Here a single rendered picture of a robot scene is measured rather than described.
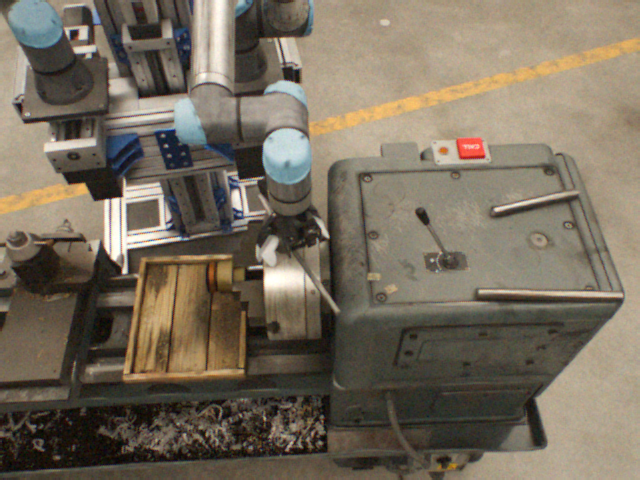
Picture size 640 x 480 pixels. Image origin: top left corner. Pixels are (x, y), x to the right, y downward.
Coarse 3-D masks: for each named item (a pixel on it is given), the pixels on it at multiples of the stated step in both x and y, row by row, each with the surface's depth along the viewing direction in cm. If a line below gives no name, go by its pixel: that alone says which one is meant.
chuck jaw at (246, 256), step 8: (248, 224) 138; (256, 224) 138; (248, 232) 138; (256, 232) 138; (240, 240) 141; (248, 240) 139; (256, 240) 139; (240, 248) 139; (248, 248) 139; (232, 256) 140; (240, 256) 140; (248, 256) 140; (240, 264) 141; (248, 264) 141; (256, 264) 141
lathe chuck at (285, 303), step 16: (272, 272) 128; (288, 272) 128; (272, 288) 128; (288, 288) 128; (304, 288) 128; (272, 304) 129; (288, 304) 129; (304, 304) 129; (272, 320) 131; (288, 320) 131; (304, 320) 132; (272, 336) 136; (288, 336) 137; (304, 336) 137
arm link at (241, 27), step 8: (240, 0) 153; (248, 0) 153; (256, 0) 155; (240, 8) 152; (248, 8) 153; (256, 8) 155; (240, 16) 154; (248, 16) 155; (256, 16) 155; (240, 24) 156; (248, 24) 156; (256, 24) 156; (240, 32) 158; (248, 32) 158; (256, 32) 158; (240, 40) 160; (248, 40) 161; (256, 40) 164; (240, 48) 162
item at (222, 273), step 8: (208, 264) 141; (216, 264) 142; (224, 264) 140; (232, 264) 140; (208, 272) 140; (216, 272) 140; (224, 272) 139; (232, 272) 140; (240, 272) 141; (208, 280) 140; (216, 280) 140; (224, 280) 139; (232, 280) 139; (240, 280) 140; (208, 288) 141; (216, 288) 141; (224, 288) 140
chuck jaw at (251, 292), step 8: (232, 288) 138; (240, 288) 138; (248, 288) 138; (256, 288) 138; (240, 296) 139; (248, 296) 137; (256, 296) 137; (248, 304) 137; (256, 304) 135; (264, 304) 135; (256, 312) 134; (264, 312) 134; (256, 320) 134; (264, 320) 134; (272, 328) 134
